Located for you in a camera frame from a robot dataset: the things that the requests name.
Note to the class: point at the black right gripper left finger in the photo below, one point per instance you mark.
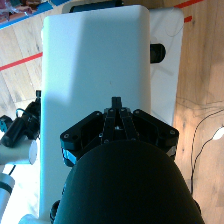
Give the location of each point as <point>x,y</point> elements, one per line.
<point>86,131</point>

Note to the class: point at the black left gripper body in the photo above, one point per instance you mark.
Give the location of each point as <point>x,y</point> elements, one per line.
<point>16,130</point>

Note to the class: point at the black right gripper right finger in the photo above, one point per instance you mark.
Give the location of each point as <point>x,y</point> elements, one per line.
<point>150,130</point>

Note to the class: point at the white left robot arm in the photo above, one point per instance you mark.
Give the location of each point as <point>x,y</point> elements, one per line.
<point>16,153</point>

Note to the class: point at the white rear robot panel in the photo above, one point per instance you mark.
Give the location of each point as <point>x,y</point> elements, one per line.
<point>166,83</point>

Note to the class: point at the long red floor tape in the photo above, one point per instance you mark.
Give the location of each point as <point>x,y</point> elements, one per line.
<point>20,62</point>

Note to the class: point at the bright white floor object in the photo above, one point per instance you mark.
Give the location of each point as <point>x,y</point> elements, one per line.
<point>219,133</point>

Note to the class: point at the black round knob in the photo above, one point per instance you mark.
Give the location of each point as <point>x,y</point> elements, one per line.
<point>157,52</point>

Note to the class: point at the blue edged board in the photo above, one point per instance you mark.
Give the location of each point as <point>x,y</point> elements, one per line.
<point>23,19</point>

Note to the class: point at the short red floor tape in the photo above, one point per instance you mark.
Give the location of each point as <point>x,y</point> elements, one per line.
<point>188,19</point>

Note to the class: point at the black robot torso part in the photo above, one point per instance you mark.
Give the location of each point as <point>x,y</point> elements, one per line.
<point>96,6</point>

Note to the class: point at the red floor tape strip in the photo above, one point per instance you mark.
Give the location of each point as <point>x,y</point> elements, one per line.
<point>186,4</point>

